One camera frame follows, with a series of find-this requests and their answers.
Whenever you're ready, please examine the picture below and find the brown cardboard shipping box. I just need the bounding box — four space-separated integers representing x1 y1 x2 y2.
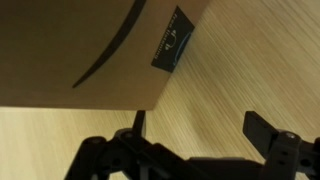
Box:
0 0 211 112

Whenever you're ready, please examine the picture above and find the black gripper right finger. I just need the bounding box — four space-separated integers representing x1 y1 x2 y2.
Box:
242 110 320 180

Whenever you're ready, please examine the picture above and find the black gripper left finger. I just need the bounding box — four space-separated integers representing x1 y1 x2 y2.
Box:
63 109 201 180

